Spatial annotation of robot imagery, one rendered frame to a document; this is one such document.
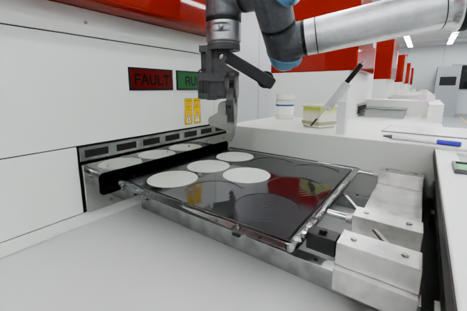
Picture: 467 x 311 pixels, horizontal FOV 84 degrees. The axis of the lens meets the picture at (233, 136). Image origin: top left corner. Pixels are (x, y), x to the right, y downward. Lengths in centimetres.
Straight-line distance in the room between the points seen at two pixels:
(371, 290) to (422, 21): 46
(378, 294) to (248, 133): 56
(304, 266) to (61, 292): 32
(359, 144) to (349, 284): 39
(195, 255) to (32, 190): 29
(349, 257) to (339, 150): 38
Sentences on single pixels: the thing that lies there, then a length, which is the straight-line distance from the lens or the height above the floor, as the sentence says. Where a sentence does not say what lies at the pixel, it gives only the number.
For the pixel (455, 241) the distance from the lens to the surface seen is 28.
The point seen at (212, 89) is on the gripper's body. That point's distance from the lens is 56.
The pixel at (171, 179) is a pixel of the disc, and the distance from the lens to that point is 54.
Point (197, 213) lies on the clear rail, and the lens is 40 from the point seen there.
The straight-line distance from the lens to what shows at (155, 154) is 63.
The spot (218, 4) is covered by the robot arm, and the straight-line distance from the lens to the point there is 57.
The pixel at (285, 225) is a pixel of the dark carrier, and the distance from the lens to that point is 37.
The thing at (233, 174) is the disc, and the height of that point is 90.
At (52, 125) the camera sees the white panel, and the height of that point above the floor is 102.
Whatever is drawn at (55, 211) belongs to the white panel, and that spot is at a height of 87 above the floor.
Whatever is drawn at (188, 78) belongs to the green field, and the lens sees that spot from 70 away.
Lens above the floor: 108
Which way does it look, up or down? 10 degrees down
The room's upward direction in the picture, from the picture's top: straight up
